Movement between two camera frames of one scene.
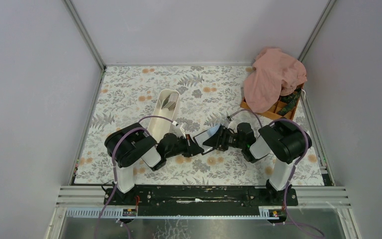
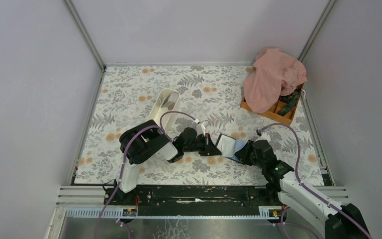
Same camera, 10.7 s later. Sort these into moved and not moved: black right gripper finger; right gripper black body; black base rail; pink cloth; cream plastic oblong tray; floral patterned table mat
Moved: black right gripper finger; right gripper black body
Not moved: pink cloth; black base rail; floral patterned table mat; cream plastic oblong tray
